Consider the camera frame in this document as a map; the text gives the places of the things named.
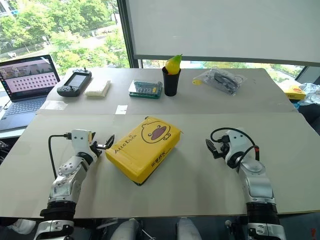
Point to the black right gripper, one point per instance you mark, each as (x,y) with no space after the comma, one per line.
(222,150)

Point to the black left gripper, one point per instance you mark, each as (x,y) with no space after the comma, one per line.
(98,147)

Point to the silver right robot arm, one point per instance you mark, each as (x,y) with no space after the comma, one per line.
(257,185)

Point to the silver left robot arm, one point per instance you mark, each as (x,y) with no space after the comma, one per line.
(66,180)

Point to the yellow duck box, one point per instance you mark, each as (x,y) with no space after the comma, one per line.
(142,150)

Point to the small white paper label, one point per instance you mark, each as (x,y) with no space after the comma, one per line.
(121,109)

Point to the white folded cloth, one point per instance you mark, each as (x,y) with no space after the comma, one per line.
(98,88)

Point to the black handheld remote controller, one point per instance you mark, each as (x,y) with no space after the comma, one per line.
(73,83)

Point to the green clear screwdriver bit case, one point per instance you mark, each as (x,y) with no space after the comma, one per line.
(145,89)

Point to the black plastic cup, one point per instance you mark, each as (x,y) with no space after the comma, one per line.
(171,83)

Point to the grey rounded robot leg shape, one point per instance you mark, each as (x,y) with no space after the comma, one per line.
(188,229)
(128,230)

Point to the grey open laptop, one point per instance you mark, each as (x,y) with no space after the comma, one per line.
(25,85)

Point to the yellow green toy pear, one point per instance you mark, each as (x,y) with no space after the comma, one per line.
(173,64)

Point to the small yellow cardboard box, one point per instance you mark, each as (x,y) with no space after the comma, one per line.
(295,92)

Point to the crumpled clear plastic bag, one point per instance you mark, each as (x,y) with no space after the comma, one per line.
(311,93)

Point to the white rounded shape under table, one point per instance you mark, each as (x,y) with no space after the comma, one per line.
(21,225)

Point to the white roller window blind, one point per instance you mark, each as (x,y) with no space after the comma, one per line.
(225,27)

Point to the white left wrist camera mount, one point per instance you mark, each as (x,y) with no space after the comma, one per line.
(81,140)

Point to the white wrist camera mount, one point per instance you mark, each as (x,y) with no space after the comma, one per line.
(237,142)
(81,140)

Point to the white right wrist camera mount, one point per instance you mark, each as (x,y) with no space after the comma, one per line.
(237,142)

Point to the dark window frame post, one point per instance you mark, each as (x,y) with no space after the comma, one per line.
(126,32)

